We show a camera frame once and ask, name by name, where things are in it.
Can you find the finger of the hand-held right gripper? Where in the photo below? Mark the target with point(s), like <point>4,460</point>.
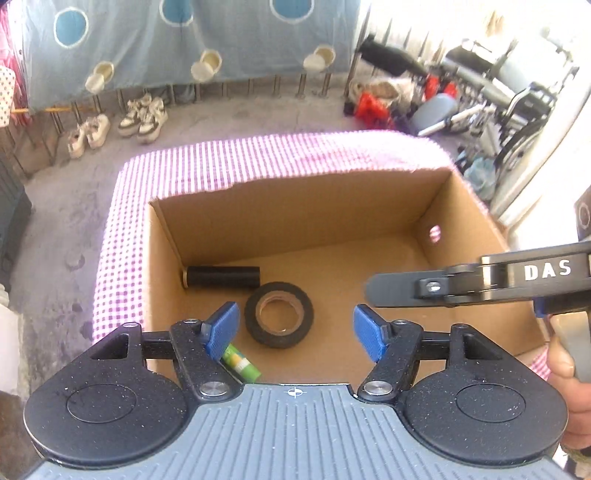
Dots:
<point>397,288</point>

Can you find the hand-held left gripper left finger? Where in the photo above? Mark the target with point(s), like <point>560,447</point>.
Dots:
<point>221,330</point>

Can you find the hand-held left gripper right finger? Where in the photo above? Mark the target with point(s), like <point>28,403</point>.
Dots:
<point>371,330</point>

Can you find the black tape roll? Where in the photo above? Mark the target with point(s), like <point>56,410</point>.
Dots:
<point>251,318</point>

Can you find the green tube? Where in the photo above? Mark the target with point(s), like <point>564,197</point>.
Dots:
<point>240,362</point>

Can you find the black cylinder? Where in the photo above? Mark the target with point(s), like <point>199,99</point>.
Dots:
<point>221,277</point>

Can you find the brown cardboard box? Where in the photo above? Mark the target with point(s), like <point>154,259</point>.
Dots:
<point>323,221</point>

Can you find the person's right hand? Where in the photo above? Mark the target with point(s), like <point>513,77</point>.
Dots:
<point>579,415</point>

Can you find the light blue plastic bag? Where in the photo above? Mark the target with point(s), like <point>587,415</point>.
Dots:
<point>480,177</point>

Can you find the wheelchair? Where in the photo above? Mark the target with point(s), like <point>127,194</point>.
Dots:
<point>521,106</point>

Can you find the pink checkered tablecloth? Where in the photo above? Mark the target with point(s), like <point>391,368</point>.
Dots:
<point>231,161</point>

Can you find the red plastic bag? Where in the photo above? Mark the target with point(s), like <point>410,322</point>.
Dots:
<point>374,110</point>

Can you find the grey padded leg rest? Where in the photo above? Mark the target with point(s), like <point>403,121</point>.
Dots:
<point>434,113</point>

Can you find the beige woven sack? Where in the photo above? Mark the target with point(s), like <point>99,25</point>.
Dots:
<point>383,87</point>

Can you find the metal window railing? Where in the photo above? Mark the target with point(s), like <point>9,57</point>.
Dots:
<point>302,87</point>

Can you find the white sneakers pair near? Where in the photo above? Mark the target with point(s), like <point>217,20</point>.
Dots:
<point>131,117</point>

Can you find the black padded rest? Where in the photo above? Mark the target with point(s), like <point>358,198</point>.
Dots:
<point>388,57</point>

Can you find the bamboo pole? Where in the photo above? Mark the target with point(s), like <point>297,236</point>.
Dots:
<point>60,109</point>

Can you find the blue printed sheet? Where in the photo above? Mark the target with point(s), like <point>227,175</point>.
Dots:
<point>138,46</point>

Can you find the white star-print cloth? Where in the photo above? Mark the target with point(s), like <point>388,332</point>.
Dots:
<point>5,92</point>

